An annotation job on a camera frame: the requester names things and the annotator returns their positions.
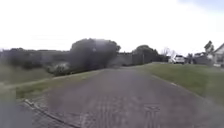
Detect grass verge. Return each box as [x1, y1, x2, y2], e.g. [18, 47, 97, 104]
[128, 62, 224, 107]
[0, 63, 104, 103]

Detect large dark tree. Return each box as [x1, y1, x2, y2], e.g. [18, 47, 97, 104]
[68, 37, 122, 72]

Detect dark bushes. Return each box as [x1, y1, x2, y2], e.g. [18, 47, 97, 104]
[0, 47, 69, 71]

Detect red brick path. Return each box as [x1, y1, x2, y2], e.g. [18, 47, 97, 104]
[19, 67, 224, 128]

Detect grey kerb strip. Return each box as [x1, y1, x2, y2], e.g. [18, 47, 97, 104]
[22, 98, 81, 128]

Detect long fence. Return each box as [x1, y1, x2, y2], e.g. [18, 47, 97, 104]
[108, 52, 169, 67]

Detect white car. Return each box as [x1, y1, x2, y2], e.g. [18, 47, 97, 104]
[172, 54, 186, 65]

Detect white house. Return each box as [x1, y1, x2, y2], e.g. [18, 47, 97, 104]
[211, 42, 224, 68]

